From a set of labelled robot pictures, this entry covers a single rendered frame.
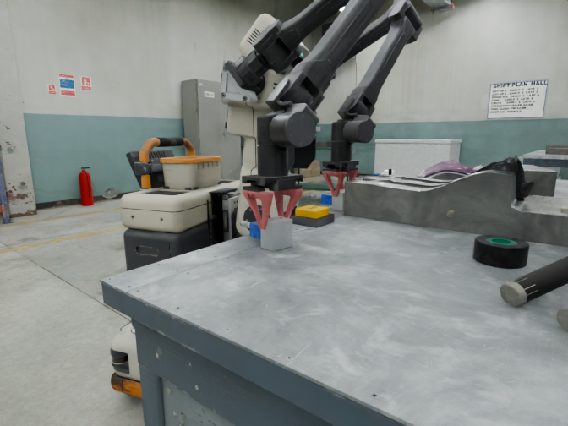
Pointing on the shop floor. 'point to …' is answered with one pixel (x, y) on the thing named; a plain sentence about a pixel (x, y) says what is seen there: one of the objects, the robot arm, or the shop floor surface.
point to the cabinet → (210, 125)
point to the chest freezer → (413, 155)
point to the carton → (311, 170)
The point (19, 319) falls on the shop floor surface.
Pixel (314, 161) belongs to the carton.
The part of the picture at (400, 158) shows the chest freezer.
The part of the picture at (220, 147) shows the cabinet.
